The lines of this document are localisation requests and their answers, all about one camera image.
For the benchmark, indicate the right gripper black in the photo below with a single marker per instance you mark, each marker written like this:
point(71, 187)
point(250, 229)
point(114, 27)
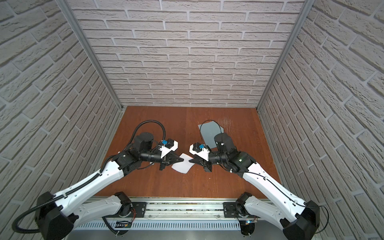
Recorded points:
point(203, 162)

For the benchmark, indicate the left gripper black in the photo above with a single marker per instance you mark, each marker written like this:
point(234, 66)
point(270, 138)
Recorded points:
point(170, 158)

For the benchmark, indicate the pink white letter card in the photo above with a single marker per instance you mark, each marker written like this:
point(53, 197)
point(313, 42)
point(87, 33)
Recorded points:
point(184, 166)

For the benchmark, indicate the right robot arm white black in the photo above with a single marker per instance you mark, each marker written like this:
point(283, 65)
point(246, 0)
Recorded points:
point(298, 219)

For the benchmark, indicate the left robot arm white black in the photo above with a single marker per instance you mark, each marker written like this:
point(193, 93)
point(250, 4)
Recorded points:
point(68, 208)

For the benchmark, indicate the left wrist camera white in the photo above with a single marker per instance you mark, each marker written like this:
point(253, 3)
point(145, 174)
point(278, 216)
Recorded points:
point(166, 146)

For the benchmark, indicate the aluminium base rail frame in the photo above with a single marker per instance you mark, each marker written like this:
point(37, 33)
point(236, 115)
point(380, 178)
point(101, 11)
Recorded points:
point(173, 215)

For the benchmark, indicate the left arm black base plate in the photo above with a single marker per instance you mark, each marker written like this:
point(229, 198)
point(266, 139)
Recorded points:
point(139, 209)

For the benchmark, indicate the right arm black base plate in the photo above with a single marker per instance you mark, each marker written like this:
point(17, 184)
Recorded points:
point(235, 210)

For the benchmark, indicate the right aluminium corner post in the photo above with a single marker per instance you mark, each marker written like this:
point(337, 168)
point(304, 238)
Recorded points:
point(306, 8)

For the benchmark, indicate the aluminium corner post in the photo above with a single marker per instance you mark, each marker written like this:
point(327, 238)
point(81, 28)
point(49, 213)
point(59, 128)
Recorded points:
point(306, 8)
point(88, 49)

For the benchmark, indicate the left aluminium corner post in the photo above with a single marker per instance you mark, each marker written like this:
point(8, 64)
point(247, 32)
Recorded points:
point(88, 49)

